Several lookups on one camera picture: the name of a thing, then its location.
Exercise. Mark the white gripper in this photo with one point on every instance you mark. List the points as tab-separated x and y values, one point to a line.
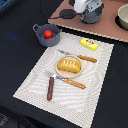
88	6

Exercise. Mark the yellow butter box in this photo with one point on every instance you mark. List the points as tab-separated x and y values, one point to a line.
89	44

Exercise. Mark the red tomato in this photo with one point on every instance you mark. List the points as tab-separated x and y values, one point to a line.
48	34

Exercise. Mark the grey pot with handles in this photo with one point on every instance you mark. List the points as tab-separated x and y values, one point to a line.
39	30

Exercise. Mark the orange bread loaf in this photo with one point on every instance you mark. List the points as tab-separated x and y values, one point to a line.
69	65

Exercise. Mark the grey pan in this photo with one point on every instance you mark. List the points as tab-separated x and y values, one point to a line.
91	16

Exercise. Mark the pink stove board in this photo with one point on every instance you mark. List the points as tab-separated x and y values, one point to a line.
106	27

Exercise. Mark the beige bowl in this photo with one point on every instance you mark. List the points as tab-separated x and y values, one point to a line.
123	16

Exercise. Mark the beige woven placemat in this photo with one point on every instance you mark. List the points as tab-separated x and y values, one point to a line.
71	103

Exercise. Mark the knife with wooden handle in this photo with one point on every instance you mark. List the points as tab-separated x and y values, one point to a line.
79	56

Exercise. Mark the fork with wooden handle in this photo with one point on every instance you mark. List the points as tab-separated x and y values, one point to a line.
71	82

